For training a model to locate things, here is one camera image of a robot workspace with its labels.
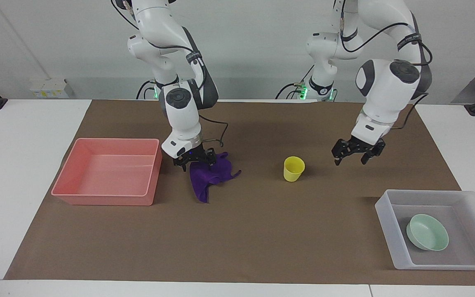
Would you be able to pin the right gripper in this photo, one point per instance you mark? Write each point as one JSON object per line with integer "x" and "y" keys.
{"x": 194, "y": 154}

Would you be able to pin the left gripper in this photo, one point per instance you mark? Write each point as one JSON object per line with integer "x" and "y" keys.
{"x": 360, "y": 145}

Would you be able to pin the purple cloth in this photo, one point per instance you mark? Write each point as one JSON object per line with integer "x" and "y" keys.
{"x": 208, "y": 177}

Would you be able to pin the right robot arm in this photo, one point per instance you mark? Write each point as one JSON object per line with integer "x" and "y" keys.
{"x": 182, "y": 111}

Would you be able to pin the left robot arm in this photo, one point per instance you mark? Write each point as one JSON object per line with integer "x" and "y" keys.
{"x": 386, "y": 88}

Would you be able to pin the white box with yellow labels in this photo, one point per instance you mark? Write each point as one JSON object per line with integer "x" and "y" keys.
{"x": 50, "y": 88}

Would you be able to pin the yellow plastic cup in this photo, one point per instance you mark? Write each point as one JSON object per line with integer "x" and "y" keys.
{"x": 293, "y": 170}

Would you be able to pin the pink plastic bin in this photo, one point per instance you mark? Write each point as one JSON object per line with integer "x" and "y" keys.
{"x": 109, "y": 173}

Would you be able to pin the pale green bowl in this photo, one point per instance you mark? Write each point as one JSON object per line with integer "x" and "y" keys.
{"x": 429, "y": 233}

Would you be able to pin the translucent white plastic bin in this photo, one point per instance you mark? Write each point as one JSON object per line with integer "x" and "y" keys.
{"x": 464, "y": 251}

